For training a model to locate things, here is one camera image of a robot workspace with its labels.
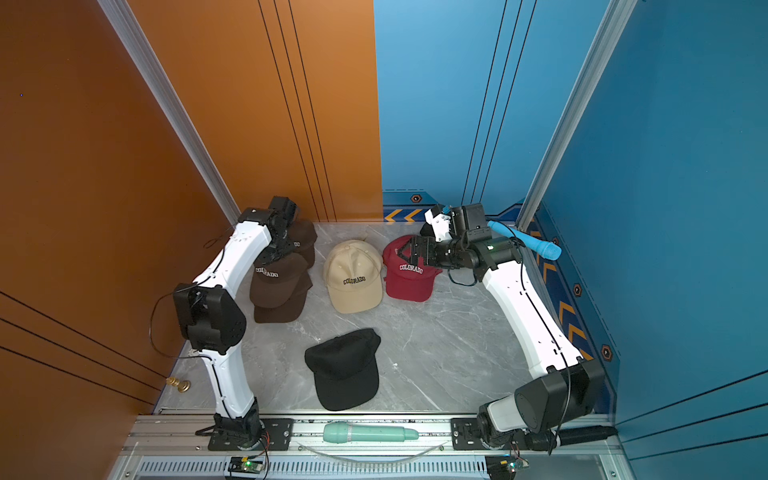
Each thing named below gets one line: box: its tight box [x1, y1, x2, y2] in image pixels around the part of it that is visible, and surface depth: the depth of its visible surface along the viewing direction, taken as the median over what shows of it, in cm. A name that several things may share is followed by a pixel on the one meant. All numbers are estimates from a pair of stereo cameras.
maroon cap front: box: [383, 235, 442, 302], surface depth 101 cm
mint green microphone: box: [323, 422, 420, 444], surface depth 73 cm
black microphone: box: [558, 425, 618, 447], surface depth 72 cm
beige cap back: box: [324, 240, 383, 314], surface depth 98 cm
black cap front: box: [304, 328, 381, 411], surface depth 83 cm
